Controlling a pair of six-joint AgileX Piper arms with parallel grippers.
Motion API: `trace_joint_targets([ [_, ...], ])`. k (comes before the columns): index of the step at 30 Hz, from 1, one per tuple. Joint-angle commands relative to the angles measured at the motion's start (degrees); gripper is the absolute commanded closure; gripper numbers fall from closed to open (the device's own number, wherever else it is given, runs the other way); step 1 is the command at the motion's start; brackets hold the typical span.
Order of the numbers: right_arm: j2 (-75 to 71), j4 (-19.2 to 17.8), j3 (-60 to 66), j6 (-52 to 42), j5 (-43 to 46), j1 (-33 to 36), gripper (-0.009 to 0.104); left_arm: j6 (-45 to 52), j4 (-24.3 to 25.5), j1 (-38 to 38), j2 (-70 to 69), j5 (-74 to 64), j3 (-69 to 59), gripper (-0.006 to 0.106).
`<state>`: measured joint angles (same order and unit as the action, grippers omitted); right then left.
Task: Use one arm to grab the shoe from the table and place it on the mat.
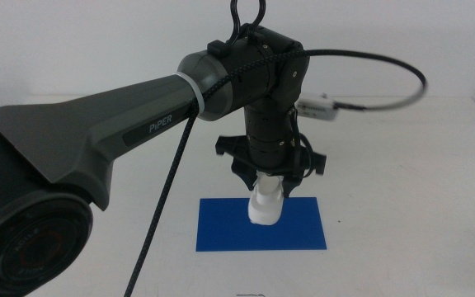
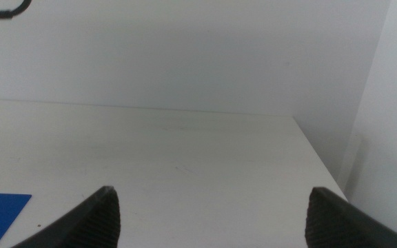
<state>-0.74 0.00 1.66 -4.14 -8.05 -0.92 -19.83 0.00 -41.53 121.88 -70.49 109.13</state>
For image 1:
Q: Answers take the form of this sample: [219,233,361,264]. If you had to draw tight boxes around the black braided cable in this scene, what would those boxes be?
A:
[123,49,428,297]

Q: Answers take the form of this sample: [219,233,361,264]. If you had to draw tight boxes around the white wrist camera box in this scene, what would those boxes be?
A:
[294,93,340,122]

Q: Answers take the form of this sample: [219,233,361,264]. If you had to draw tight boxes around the black looped cable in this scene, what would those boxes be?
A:
[225,0,267,45]

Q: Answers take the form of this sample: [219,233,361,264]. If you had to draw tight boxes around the blue rectangular mat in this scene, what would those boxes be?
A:
[195,196,328,252]

